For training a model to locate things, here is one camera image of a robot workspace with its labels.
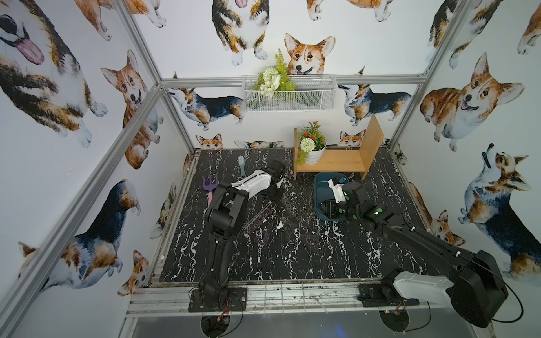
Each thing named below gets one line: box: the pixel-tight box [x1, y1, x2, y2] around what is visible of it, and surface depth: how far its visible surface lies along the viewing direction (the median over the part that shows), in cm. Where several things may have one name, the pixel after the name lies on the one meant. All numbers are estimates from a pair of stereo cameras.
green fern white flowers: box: [252, 47, 296, 98], surface depth 82 cm
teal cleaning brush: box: [238, 154, 247, 179], surface depth 119 cm
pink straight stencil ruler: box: [241, 201, 276, 234], surface depth 97 cm
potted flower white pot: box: [297, 120, 327, 167], surface depth 98 cm
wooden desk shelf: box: [293, 114, 385, 181], surface depth 108 cm
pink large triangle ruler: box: [255, 224, 273, 255], surface depth 92 cm
